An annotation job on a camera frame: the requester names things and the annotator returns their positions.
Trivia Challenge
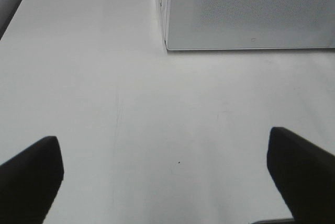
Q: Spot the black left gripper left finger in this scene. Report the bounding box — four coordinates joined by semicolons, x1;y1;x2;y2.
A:
1;136;64;223

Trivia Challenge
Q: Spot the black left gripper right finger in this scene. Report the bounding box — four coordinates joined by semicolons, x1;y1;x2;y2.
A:
266;127;334;223

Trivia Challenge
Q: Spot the white microwave door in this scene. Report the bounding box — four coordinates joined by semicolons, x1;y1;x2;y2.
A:
165;0;335;51

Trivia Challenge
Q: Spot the white microwave oven body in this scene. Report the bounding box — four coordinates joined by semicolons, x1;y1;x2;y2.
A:
157;0;335;51

